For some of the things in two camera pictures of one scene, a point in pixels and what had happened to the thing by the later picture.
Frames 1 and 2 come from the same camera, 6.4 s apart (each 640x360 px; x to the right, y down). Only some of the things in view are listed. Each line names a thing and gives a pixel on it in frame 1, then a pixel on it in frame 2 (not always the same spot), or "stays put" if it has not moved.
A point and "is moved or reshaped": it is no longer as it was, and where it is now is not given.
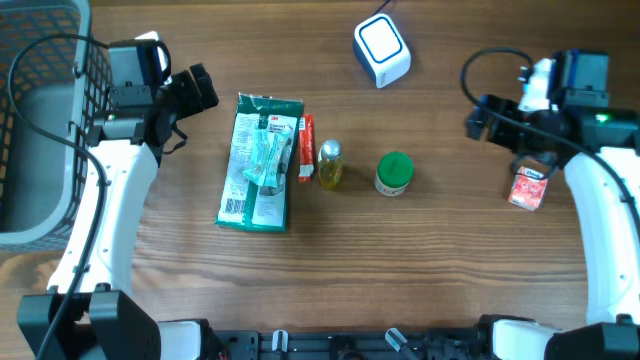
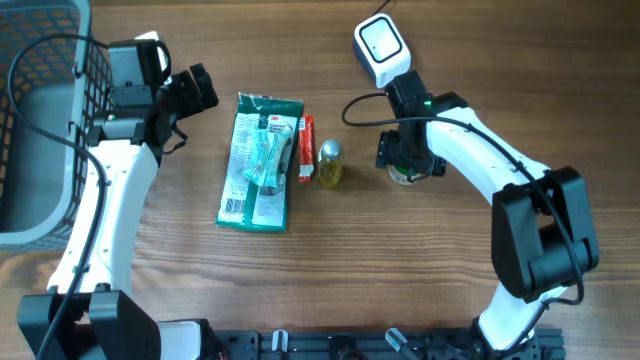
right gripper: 498,134 to 387,153
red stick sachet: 307,156 stays put
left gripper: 188,103 stays put
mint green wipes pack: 266,153 stays put
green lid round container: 394,173 is moved or reshaped
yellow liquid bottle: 330,164 stays put
